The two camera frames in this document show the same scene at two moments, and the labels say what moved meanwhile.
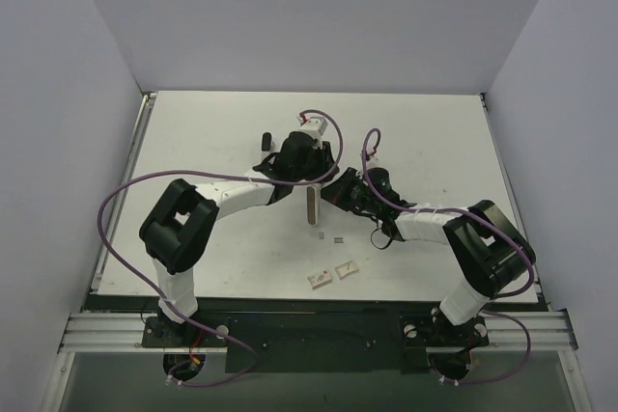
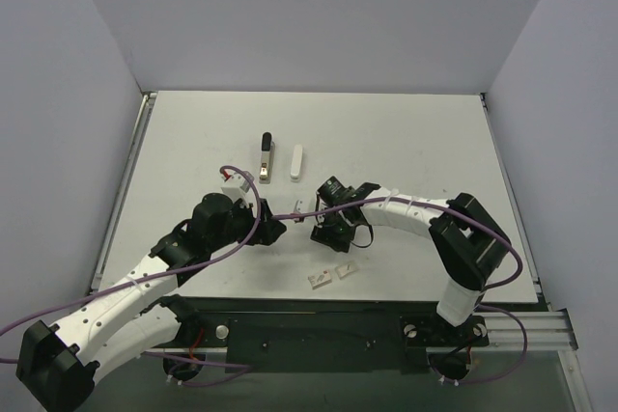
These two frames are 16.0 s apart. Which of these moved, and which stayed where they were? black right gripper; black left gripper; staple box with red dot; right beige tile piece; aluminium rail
Moved: black left gripper; black right gripper
Stayed: aluminium rail; right beige tile piece; staple box with red dot
